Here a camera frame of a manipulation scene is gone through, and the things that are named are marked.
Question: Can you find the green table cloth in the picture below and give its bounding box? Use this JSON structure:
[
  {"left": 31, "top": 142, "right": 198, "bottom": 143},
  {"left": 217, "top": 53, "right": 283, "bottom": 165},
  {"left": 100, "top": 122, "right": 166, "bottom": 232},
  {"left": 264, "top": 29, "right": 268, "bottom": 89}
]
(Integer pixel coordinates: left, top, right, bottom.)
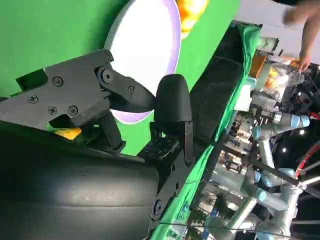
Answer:
[{"left": 0, "top": 0, "right": 263, "bottom": 240}]

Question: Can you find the clear plastic bag of bread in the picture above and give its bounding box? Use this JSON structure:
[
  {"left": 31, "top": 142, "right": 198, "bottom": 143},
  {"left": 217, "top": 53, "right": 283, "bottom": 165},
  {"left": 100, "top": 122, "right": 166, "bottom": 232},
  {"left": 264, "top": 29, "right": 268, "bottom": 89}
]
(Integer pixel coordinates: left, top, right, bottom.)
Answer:
[{"left": 264, "top": 58, "right": 307, "bottom": 99}]

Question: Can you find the orange and white bread roll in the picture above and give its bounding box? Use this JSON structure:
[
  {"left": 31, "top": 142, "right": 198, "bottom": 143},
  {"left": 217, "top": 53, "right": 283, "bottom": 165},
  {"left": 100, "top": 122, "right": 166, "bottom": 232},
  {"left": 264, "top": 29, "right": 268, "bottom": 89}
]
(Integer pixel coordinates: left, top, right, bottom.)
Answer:
[
  {"left": 54, "top": 126, "right": 83, "bottom": 140},
  {"left": 175, "top": 0, "right": 209, "bottom": 40}
]

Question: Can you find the black machine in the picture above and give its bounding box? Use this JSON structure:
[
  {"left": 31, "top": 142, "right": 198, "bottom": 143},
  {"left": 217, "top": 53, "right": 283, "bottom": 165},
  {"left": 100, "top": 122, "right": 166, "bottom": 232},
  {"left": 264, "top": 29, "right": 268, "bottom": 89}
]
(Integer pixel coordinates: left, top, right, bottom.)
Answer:
[{"left": 281, "top": 62, "right": 320, "bottom": 115}]

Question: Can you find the red cable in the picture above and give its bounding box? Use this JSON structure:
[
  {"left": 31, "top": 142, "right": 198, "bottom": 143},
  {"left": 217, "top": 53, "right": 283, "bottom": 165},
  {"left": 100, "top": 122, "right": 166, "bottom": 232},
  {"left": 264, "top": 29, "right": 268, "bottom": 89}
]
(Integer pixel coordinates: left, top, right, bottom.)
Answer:
[{"left": 294, "top": 143, "right": 320, "bottom": 179}]

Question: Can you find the person's hand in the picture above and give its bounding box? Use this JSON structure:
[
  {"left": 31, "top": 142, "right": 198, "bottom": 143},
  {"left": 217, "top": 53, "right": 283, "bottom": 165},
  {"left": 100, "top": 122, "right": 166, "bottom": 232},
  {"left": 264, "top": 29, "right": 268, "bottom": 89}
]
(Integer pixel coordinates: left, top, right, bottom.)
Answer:
[{"left": 298, "top": 53, "right": 313, "bottom": 73}]

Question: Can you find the white box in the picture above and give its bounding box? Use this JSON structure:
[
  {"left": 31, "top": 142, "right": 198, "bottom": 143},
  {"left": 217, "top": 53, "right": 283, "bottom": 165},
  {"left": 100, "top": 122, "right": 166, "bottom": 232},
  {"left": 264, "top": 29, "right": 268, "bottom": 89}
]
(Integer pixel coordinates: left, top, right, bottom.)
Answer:
[{"left": 234, "top": 84, "right": 253, "bottom": 111}]

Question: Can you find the black rod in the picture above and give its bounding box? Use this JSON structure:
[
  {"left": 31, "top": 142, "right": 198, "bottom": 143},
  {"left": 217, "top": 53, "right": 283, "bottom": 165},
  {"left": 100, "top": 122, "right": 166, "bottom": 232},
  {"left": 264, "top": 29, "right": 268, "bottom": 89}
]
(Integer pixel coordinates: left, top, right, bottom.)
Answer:
[{"left": 246, "top": 159, "right": 301, "bottom": 186}]

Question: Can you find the black backdrop cloth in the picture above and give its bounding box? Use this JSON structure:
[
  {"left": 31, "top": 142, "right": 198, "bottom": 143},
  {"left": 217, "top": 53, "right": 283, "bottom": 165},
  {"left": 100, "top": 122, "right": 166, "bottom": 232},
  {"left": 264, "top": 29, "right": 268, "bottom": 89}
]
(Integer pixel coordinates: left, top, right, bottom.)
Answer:
[{"left": 188, "top": 23, "right": 263, "bottom": 145}]

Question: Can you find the orange box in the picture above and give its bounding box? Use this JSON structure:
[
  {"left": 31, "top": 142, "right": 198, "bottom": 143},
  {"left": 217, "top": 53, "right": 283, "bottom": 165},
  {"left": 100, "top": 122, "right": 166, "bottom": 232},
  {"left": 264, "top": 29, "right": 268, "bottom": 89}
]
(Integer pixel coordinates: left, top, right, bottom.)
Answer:
[{"left": 249, "top": 54, "right": 268, "bottom": 79}]

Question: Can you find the lilac plate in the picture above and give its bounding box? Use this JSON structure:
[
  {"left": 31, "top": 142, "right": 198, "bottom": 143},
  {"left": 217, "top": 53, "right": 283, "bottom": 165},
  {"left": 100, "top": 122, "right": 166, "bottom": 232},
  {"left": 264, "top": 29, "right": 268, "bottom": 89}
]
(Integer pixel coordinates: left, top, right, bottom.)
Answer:
[{"left": 104, "top": 0, "right": 182, "bottom": 125}]

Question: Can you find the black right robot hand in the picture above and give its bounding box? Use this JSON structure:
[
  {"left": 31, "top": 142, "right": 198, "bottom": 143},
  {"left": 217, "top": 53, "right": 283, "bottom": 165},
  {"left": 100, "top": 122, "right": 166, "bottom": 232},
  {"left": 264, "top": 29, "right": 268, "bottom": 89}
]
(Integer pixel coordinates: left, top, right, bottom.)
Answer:
[{"left": 0, "top": 48, "right": 195, "bottom": 240}]

